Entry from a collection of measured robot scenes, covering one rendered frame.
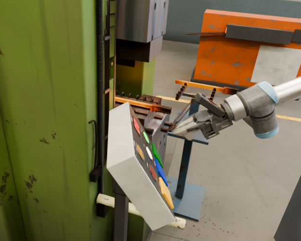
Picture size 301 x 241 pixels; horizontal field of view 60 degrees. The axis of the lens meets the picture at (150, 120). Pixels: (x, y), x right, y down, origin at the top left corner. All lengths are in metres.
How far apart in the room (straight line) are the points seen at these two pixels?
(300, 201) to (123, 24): 1.52
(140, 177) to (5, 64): 0.75
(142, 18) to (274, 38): 3.74
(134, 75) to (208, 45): 3.29
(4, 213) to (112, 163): 1.00
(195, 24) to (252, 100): 7.98
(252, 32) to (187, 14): 4.47
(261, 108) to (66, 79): 0.71
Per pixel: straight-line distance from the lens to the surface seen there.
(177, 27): 8.94
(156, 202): 0.78
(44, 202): 1.51
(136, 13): 1.15
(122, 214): 1.03
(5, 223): 1.65
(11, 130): 1.35
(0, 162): 1.44
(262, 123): 1.03
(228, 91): 1.93
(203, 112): 0.97
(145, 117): 1.34
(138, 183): 0.72
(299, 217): 2.02
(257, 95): 0.96
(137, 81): 1.65
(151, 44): 1.21
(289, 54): 5.00
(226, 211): 2.34
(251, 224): 2.32
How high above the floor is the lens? 1.58
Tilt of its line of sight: 27 degrees down
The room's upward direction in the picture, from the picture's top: 5 degrees clockwise
